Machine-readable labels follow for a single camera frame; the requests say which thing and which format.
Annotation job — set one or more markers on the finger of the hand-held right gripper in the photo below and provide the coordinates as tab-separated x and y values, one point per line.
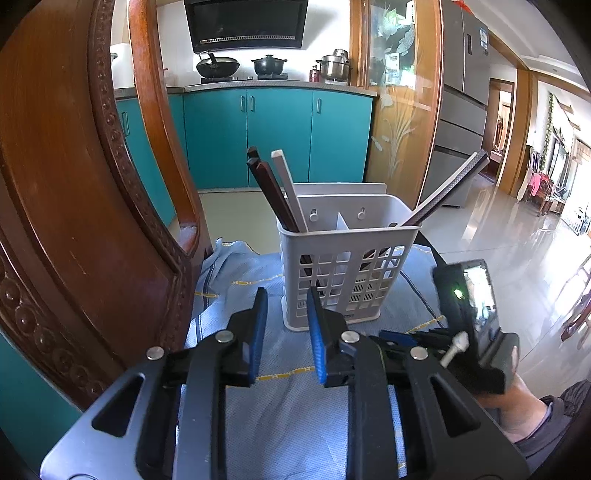
397	339

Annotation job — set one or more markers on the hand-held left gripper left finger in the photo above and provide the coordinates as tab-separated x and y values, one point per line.
258	332

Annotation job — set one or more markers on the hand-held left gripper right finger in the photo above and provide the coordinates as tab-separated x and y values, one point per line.
316	341

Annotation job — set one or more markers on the white plastic utensil holder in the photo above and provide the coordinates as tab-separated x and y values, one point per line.
346	235

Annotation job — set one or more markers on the dark brown chopstick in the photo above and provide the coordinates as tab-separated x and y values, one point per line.
273	189
449	186
464	181
258	170

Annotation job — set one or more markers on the white chopstick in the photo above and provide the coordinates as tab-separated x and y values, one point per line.
287	182

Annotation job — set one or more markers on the person's right forearm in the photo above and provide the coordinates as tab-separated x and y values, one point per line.
526	410

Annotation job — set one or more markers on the light blue cloth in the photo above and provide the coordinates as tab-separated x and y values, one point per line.
286	415

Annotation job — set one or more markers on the wooden dining chair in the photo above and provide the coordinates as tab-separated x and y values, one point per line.
579	309

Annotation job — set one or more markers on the teal kitchen cabinets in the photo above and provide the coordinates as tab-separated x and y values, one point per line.
277	138

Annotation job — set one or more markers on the wood framed glass door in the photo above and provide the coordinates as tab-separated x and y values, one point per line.
401	115

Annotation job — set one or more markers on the teal object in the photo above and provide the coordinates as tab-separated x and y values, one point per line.
21	397

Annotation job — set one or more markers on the carved wooden chair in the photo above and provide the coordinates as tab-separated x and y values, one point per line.
60	184

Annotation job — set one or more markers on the grey kitchen countertop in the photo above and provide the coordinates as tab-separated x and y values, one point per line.
286	85

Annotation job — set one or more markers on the gas stove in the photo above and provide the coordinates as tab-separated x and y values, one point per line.
244	78

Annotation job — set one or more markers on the silver refrigerator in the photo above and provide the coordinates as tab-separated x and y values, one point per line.
461	92

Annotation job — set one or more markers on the red thermos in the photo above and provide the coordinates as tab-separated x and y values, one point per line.
314	74

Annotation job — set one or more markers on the black cooking pot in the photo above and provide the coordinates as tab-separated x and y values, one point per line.
268	65

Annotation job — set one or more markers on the black wok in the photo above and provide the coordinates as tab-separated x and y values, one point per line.
219	67

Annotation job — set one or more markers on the stainless steel pot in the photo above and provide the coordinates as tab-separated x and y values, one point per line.
334	67

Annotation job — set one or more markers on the black range hood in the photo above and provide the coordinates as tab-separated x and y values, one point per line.
244	23

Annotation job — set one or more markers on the wooden door frame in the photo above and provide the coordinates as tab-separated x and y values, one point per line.
519	138

